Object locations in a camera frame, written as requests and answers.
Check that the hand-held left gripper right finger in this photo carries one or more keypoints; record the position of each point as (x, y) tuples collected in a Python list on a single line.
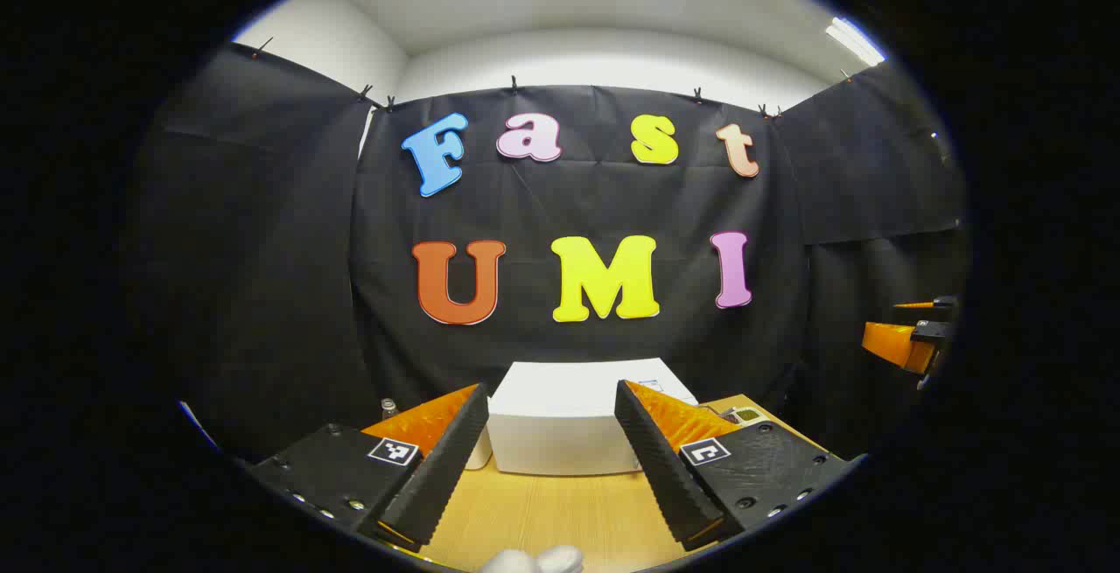
[(656, 459)]

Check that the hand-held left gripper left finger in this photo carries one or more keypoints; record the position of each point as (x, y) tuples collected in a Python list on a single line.
[(446, 459)]

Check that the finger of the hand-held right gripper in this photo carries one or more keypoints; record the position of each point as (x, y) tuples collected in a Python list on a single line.
[(892, 341), (936, 302)]

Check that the white microwave oven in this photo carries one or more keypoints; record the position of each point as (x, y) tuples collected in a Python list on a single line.
[(560, 433)]

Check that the clear plastic water bottle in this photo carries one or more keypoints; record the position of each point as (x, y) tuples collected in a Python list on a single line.
[(389, 407)]

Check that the divided white grain tray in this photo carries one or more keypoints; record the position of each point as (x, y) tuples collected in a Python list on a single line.
[(745, 416)]

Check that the ceiling light panel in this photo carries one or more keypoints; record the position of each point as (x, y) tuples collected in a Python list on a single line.
[(856, 41)]

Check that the black backdrop cloth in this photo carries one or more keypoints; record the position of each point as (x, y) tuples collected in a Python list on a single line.
[(262, 249)]

